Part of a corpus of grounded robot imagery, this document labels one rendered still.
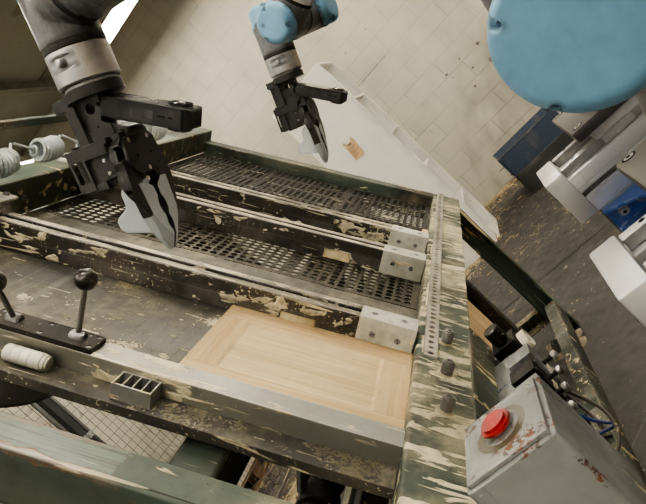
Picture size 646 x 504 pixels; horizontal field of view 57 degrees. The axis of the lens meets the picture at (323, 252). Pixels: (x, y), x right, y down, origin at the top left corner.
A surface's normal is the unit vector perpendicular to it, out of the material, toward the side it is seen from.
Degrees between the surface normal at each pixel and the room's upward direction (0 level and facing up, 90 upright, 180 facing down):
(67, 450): 59
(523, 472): 90
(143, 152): 118
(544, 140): 90
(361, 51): 90
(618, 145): 90
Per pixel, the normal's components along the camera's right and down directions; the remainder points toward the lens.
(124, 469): 0.19, -0.93
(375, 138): -0.22, 0.31
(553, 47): -0.39, 0.66
